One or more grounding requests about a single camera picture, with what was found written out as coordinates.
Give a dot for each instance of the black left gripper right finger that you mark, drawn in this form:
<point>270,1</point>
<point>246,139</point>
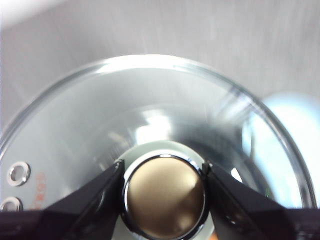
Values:
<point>247,217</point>

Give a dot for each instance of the glass lid with green knob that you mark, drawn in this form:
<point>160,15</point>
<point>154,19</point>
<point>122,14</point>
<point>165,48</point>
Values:
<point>165,195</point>

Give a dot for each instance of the blue round plate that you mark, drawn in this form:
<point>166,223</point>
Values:
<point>297,120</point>

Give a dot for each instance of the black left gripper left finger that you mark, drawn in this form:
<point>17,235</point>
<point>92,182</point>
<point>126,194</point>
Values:
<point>82,215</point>

